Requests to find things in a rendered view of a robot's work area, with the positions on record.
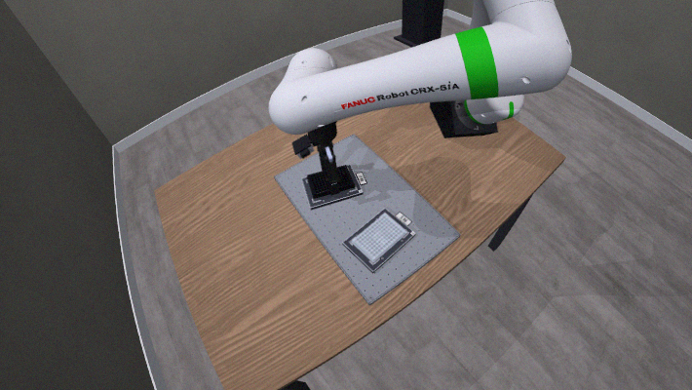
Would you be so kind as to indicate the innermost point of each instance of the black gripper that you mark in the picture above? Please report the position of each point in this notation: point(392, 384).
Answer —
point(324, 141)

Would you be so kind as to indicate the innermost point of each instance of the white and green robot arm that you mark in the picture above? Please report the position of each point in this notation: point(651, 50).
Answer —
point(523, 49)

